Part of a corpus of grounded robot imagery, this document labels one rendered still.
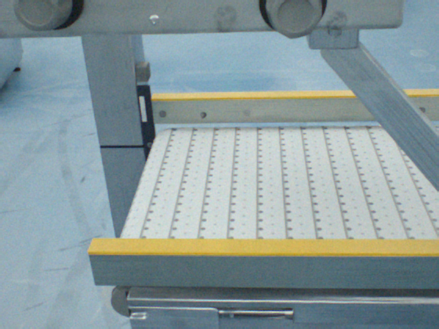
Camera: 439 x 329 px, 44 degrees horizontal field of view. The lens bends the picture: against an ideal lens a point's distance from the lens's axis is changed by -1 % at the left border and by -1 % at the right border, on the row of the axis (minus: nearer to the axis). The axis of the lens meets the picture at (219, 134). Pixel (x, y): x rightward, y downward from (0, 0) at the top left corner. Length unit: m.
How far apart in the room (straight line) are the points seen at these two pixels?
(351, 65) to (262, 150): 0.28
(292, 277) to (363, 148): 0.23
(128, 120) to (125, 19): 0.40
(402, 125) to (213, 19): 0.13
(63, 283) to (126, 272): 1.29
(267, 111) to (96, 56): 0.21
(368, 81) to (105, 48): 0.38
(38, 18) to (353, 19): 0.16
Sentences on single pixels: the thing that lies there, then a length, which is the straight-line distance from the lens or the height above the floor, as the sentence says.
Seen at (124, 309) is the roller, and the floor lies 0.78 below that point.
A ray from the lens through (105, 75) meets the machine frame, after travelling 0.66.
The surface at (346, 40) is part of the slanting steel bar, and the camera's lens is 0.33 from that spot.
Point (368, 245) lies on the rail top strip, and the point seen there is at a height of 0.85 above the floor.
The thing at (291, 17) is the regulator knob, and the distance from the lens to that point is 0.26.
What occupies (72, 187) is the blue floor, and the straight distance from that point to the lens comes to 2.13.
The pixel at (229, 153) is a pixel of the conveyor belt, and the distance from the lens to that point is 0.59.
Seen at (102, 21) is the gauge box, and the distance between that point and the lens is 0.30.
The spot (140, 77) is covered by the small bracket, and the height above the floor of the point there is 0.87.
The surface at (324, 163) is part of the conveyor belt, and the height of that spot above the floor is 0.82.
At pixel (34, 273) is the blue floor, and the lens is 1.78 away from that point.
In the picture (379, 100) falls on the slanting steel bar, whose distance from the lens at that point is 0.34.
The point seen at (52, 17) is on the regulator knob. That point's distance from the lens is 0.28.
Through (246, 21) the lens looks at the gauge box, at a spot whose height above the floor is 1.03.
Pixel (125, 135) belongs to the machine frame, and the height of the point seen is 0.80.
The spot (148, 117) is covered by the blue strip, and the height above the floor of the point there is 0.82.
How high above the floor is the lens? 1.11
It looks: 28 degrees down
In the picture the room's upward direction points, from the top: 3 degrees counter-clockwise
